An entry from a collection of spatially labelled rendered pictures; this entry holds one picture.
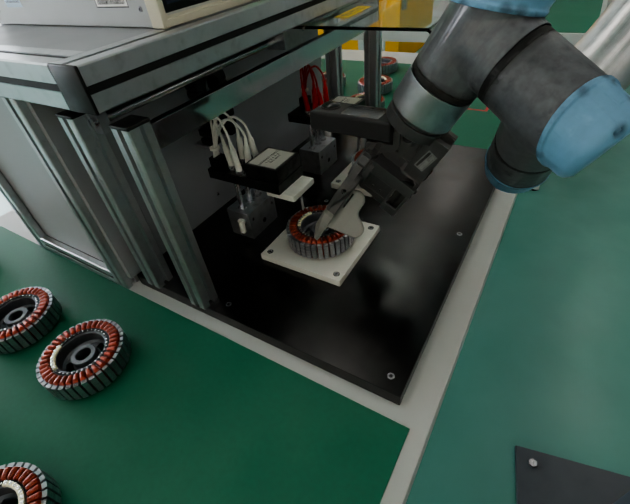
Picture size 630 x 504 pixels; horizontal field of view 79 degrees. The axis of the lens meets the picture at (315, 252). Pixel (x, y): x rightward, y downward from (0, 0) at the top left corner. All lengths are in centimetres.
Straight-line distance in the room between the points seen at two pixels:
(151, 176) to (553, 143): 40
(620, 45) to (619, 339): 129
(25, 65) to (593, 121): 52
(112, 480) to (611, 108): 59
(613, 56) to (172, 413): 64
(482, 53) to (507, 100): 5
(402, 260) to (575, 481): 90
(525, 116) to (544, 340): 128
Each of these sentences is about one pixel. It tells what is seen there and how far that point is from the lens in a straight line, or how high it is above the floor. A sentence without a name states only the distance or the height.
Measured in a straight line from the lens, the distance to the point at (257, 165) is 60.
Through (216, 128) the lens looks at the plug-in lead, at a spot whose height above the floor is 96.
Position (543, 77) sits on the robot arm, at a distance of 38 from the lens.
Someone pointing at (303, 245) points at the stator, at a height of 81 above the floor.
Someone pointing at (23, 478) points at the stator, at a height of 79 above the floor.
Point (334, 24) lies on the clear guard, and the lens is 71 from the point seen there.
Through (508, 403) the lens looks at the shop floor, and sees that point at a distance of 142.
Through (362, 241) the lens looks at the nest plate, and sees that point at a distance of 64.
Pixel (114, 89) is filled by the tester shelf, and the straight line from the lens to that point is 46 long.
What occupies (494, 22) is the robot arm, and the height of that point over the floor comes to 112.
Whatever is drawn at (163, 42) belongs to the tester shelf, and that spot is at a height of 111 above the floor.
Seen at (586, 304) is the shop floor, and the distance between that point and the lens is 179.
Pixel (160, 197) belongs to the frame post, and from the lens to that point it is 49.
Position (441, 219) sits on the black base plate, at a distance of 72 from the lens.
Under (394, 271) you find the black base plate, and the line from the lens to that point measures 61.
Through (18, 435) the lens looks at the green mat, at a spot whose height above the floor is 75.
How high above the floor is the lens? 119
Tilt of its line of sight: 41 degrees down
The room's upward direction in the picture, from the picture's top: 7 degrees counter-clockwise
